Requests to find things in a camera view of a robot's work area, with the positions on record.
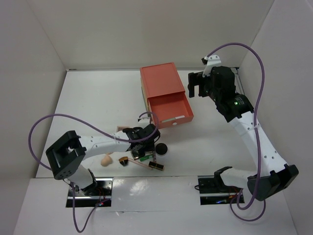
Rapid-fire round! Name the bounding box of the round black powder jar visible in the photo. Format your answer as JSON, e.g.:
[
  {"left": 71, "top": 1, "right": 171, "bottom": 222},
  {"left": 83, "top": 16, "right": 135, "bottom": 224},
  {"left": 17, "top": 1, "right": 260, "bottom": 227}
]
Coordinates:
[{"left": 155, "top": 143, "right": 168, "bottom": 156}]

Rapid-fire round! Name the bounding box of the black gold square compact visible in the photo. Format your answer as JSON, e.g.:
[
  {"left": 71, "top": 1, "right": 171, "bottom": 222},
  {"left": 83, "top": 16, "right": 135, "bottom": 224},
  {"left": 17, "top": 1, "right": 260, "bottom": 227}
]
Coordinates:
[{"left": 131, "top": 151, "right": 145, "bottom": 160}]

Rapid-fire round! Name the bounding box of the beige eyeshadow palette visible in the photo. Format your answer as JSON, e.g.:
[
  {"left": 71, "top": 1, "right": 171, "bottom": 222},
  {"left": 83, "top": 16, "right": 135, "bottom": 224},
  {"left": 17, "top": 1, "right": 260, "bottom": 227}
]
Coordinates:
[{"left": 117, "top": 126, "right": 128, "bottom": 132}]

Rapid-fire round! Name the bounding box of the black gold lipstick case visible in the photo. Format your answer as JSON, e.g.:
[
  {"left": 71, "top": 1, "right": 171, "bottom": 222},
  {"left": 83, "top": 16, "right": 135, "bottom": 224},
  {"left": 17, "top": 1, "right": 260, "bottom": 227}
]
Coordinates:
[{"left": 148, "top": 162, "right": 164, "bottom": 171}]

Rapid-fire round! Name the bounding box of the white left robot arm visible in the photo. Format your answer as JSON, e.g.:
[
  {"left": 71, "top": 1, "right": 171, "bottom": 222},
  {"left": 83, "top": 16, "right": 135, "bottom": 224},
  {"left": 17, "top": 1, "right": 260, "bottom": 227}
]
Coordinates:
[{"left": 45, "top": 123, "right": 160, "bottom": 195}]

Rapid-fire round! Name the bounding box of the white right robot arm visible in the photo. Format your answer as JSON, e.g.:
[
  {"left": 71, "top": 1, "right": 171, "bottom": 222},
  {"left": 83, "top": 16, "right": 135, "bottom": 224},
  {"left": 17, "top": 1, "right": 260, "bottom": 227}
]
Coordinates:
[{"left": 188, "top": 66, "right": 299, "bottom": 201}]

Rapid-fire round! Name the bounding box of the teardrop beige makeup sponge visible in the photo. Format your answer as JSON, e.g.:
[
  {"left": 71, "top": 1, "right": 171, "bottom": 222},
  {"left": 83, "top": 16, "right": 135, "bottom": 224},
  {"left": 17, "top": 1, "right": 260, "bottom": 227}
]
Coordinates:
[{"left": 100, "top": 155, "right": 113, "bottom": 167}]

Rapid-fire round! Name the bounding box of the green lipstick tube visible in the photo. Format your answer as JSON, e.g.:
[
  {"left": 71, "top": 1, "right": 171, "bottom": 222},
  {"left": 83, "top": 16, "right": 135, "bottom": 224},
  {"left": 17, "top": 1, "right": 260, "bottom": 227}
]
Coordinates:
[{"left": 139, "top": 155, "right": 153, "bottom": 162}]

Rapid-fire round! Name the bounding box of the coral top drawer unit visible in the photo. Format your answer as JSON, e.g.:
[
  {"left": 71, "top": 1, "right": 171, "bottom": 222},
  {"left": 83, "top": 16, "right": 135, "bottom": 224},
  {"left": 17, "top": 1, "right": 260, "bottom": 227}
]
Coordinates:
[{"left": 140, "top": 62, "right": 185, "bottom": 98}]

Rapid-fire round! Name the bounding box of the green bottom drawer unit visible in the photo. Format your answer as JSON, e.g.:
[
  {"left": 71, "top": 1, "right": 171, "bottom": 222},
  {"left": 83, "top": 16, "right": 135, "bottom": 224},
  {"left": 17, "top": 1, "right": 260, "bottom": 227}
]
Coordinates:
[{"left": 141, "top": 86, "right": 150, "bottom": 111}]

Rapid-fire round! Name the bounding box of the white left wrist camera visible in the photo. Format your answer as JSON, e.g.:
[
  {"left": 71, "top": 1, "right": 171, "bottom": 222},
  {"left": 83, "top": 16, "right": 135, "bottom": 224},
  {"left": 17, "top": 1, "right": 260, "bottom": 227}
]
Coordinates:
[{"left": 137, "top": 117, "right": 151, "bottom": 123}]

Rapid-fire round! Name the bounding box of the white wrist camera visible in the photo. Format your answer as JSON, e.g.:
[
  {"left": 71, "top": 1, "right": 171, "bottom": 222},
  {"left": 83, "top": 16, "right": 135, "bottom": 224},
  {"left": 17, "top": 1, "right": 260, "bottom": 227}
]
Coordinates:
[
  {"left": 201, "top": 55, "right": 222, "bottom": 77},
  {"left": 137, "top": 117, "right": 151, "bottom": 123}
]

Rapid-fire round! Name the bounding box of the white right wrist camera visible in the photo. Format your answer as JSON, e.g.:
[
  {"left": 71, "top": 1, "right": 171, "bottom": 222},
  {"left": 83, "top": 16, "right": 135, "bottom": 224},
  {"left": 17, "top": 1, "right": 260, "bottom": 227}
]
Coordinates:
[{"left": 201, "top": 55, "right": 222, "bottom": 77}]

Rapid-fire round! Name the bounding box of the aluminium rail at table edge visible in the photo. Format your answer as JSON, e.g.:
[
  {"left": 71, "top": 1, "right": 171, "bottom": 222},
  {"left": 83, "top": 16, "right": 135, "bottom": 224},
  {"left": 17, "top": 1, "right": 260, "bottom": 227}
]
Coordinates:
[{"left": 231, "top": 67, "right": 246, "bottom": 95}]

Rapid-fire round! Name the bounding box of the pink handled makeup brush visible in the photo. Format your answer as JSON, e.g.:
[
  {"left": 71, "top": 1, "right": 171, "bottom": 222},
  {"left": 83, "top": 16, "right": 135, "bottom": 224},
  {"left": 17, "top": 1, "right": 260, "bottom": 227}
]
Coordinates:
[{"left": 118, "top": 157, "right": 153, "bottom": 170}]

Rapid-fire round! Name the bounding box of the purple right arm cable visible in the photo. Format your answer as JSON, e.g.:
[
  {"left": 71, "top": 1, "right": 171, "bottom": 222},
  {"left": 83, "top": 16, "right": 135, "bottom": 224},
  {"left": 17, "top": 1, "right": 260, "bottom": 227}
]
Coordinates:
[{"left": 207, "top": 42, "right": 268, "bottom": 222}]

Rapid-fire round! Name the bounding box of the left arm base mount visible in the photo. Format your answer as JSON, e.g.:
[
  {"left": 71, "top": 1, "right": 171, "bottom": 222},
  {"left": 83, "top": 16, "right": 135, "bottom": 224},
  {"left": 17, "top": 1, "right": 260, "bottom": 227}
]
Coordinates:
[{"left": 66, "top": 178, "right": 113, "bottom": 208}]

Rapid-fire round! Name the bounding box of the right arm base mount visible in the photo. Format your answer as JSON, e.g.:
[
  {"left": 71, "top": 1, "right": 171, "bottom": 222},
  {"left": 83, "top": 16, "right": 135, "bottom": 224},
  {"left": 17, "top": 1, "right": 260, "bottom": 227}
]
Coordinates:
[{"left": 194, "top": 166, "right": 240, "bottom": 205}]

